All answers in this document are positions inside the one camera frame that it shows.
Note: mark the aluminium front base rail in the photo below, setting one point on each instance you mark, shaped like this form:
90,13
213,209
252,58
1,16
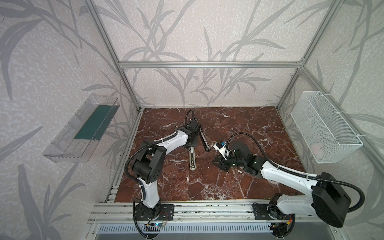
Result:
226,211

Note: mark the aluminium frame post left rear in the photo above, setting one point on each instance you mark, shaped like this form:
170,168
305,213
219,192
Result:
92,9

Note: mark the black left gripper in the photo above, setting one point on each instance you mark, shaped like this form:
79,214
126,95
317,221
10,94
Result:
195,142

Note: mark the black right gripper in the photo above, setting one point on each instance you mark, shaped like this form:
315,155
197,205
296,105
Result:
228,161

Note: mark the clear plastic wall bin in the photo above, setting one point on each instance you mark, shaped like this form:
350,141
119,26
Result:
79,138

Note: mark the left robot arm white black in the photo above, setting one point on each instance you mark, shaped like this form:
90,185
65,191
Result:
149,160

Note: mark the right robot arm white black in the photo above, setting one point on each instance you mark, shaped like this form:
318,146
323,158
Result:
319,195

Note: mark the white wire mesh basket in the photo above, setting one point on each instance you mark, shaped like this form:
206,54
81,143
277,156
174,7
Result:
326,132

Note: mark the aluminium frame post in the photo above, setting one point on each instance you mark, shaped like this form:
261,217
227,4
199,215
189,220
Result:
329,16
92,9

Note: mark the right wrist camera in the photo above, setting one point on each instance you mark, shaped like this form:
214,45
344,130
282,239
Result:
223,149

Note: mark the aluminium frame post right rear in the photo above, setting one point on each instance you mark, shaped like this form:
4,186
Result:
329,16

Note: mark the aluminium rear cross bar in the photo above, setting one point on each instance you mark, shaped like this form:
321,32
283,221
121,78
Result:
188,64

